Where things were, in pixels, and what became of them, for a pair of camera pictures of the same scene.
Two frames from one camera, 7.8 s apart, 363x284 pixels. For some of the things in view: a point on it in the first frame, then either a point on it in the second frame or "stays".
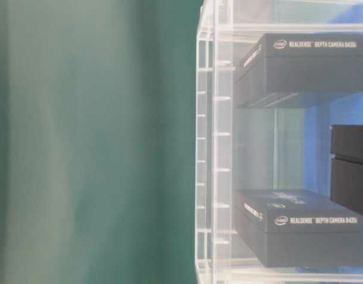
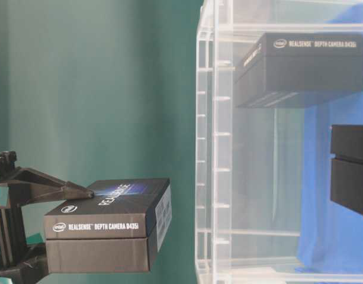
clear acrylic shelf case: (263, 149) stays
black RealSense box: (286, 70) stays
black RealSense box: (350, 153) stays
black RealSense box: (295, 228) to (117, 229)
